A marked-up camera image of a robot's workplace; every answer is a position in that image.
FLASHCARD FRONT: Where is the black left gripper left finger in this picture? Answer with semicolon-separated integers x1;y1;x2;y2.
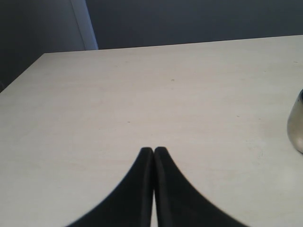
69;147;153;227

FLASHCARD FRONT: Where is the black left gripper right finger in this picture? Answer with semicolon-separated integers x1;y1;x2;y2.
154;147;244;227

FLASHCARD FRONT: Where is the small steel cup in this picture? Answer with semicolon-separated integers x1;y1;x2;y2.
287;90;303;153

